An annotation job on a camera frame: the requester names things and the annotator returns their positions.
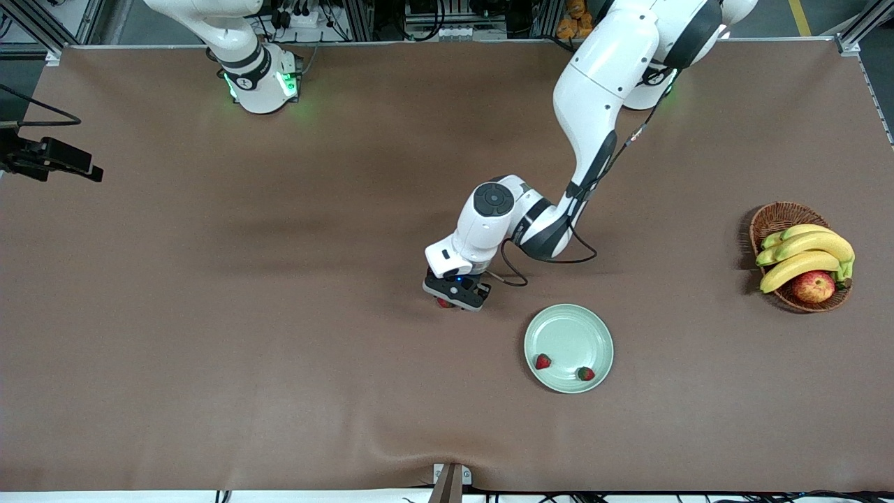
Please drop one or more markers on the yellow banana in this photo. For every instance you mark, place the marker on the yellow banana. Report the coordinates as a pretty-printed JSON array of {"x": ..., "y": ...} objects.
[
  {"x": 803, "y": 230},
  {"x": 817, "y": 244},
  {"x": 796, "y": 269}
]

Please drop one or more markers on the white power strip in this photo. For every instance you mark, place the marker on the white power strip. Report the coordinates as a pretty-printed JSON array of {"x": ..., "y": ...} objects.
[{"x": 307, "y": 19}]

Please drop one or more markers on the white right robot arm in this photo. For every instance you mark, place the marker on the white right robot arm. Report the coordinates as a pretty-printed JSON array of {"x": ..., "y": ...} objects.
[{"x": 258, "y": 84}]

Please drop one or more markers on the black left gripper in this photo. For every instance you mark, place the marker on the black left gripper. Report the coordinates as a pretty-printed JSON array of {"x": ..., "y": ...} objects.
[{"x": 482, "y": 293}]

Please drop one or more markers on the red yellow apple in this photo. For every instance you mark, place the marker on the red yellow apple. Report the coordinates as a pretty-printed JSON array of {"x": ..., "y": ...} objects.
[{"x": 814, "y": 286}]

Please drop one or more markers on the red strawberry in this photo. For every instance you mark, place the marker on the red strawberry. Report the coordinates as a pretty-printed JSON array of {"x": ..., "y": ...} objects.
[
  {"x": 543, "y": 361},
  {"x": 585, "y": 374}
]

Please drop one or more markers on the pile of golden bread rolls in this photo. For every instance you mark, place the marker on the pile of golden bread rolls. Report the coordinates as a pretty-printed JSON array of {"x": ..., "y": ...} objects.
[{"x": 576, "y": 10}]

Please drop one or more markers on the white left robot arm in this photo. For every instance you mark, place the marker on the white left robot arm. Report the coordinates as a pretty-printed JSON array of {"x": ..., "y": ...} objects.
[{"x": 601, "y": 63}]

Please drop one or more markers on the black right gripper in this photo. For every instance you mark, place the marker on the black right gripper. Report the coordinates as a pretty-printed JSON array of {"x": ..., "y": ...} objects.
[{"x": 29, "y": 158}]

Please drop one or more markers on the brown table mat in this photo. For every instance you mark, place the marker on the brown table mat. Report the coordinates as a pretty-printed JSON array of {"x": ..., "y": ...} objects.
[{"x": 279, "y": 279}]

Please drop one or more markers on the grey metal mount bracket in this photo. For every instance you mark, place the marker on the grey metal mount bracket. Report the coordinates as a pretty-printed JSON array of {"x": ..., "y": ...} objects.
[{"x": 450, "y": 482}]

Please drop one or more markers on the white connector block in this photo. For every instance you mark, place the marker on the white connector block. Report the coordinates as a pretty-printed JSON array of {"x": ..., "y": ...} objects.
[{"x": 457, "y": 31}]

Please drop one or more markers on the aluminium frame post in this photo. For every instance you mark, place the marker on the aluminium frame post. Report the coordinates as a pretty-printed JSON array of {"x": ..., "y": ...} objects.
[
  {"x": 360, "y": 17},
  {"x": 548, "y": 17}
]

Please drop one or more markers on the pale green round plate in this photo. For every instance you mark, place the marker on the pale green round plate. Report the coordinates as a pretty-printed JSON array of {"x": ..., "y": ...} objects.
[{"x": 568, "y": 335}]

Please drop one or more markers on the aluminium frame strut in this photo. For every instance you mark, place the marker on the aluminium frame strut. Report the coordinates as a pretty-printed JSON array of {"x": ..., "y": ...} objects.
[
  {"x": 855, "y": 35},
  {"x": 31, "y": 21}
]

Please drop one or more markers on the brown wicker basket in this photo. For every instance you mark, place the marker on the brown wicker basket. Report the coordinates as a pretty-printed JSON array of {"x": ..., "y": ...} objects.
[{"x": 775, "y": 216}]

